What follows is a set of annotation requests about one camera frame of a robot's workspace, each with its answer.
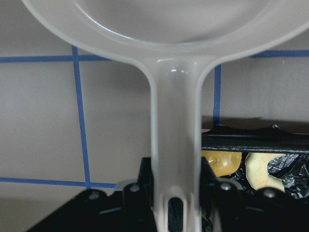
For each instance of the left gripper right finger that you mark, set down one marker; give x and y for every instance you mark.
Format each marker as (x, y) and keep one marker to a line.
(208, 199)

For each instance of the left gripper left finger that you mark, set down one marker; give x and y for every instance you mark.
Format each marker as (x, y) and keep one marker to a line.
(145, 216)

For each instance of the beige plastic dustpan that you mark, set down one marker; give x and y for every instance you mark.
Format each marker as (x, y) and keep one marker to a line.
(175, 43)

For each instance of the black trash bag liner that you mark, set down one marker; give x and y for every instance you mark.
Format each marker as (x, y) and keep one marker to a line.
(292, 168)

